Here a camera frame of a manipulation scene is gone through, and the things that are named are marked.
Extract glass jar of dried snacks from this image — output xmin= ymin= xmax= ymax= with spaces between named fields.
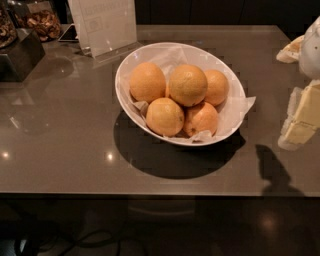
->
xmin=7 ymin=0 xmax=61 ymax=42

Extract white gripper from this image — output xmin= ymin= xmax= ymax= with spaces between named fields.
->
xmin=276 ymin=16 xmax=320 ymax=151

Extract white oval bowl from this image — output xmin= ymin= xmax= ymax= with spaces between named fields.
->
xmin=114 ymin=41 xmax=247 ymax=147

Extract glass jar far left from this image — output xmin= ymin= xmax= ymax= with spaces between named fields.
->
xmin=0 ymin=2 xmax=17 ymax=48

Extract dark smartphone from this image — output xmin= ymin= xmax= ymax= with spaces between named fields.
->
xmin=58 ymin=24 xmax=78 ymax=42

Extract clear acrylic sign holder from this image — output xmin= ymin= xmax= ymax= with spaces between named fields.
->
xmin=68 ymin=0 xmax=140 ymax=62

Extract orange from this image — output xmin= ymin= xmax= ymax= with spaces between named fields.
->
xmin=146 ymin=98 xmax=184 ymax=137
xmin=168 ymin=64 xmax=208 ymax=107
xmin=129 ymin=62 xmax=166 ymax=103
xmin=205 ymin=69 xmax=229 ymax=106
xmin=183 ymin=102 xmax=218 ymax=137

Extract dark square box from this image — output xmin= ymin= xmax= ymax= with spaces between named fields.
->
xmin=0 ymin=29 xmax=45 ymax=82

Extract black cable under table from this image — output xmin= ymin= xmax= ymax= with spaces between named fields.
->
xmin=13 ymin=226 xmax=149 ymax=256

